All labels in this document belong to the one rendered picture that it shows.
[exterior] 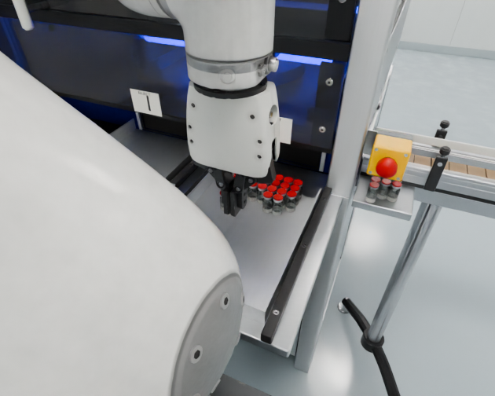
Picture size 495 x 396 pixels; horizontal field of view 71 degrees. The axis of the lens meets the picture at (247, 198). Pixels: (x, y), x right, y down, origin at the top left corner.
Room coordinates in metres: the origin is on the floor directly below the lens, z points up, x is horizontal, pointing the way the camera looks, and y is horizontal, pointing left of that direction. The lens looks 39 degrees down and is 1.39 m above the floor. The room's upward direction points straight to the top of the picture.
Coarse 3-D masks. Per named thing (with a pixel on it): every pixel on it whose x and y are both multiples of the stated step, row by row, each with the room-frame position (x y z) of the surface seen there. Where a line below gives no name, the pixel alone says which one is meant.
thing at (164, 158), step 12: (132, 120) 0.95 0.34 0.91; (120, 132) 0.90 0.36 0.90; (132, 132) 0.93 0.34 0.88; (144, 132) 0.93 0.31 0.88; (132, 144) 0.86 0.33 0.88; (144, 144) 0.86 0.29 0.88; (156, 144) 0.86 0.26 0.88; (168, 144) 0.86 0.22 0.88; (180, 144) 0.86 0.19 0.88; (144, 156) 0.80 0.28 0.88; (156, 156) 0.80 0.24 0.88; (168, 156) 0.80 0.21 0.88; (180, 156) 0.80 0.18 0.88; (156, 168) 0.74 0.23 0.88; (168, 168) 0.74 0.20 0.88; (180, 168) 0.71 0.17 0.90; (168, 180) 0.66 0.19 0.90
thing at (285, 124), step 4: (280, 120) 0.69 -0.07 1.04; (284, 120) 0.68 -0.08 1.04; (288, 120) 0.68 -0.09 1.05; (280, 124) 0.69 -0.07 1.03; (284, 124) 0.68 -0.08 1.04; (288, 124) 0.68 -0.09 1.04; (280, 128) 0.69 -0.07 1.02; (284, 128) 0.68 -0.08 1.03; (288, 128) 0.68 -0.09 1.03; (280, 132) 0.69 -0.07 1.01; (284, 132) 0.68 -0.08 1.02; (288, 132) 0.68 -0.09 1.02; (280, 136) 0.69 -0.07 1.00; (284, 136) 0.68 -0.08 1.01; (288, 136) 0.68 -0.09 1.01; (280, 140) 0.69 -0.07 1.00; (284, 140) 0.68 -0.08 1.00; (288, 140) 0.68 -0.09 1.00
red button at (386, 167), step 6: (378, 162) 0.58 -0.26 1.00; (384, 162) 0.57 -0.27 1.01; (390, 162) 0.57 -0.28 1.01; (378, 168) 0.57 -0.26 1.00; (384, 168) 0.57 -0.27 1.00; (390, 168) 0.56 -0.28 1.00; (396, 168) 0.56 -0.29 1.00; (378, 174) 0.57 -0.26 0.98; (384, 174) 0.56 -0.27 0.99; (390, 174) 0.56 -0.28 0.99
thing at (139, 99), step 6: (132, 90) 0.84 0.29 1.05; (138, 90) 0.84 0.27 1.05; (132, 96) 0.85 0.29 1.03; (138, 96) 0.84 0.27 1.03; (144, 96) 0.83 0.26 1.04; (150, 96) 0.82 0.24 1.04; (156, 96) 0.82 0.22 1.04; (138, 102) 0.84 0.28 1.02; (144, 102) 0.83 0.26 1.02; (150, 102) 0.82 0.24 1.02; (156, 102) 0.82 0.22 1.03; (138, 108) 0.84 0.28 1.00; (144, 108) 0.83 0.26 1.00; (156, 108) 0.82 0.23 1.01; (150, 114) 0.83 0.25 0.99; (156, 114) 0.82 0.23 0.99
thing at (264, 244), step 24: (192, 192) 0.60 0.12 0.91; (216, 192) 0.64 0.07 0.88; (216, 216) 0.56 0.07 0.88; (240, 216) 0.56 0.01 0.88; (264, 216) 0.56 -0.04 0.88; (288, 216) 0.56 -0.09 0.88; (240, 240) 0.49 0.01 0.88; (264, 240) 0.49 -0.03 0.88; (288, 240) 0.49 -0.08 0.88; (240, 264) 0.42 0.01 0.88; (264, 264) 0.42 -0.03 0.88; (288, 264) 0.41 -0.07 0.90; (264, 288) 0.37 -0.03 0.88; (264, 312) 0.30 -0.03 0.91
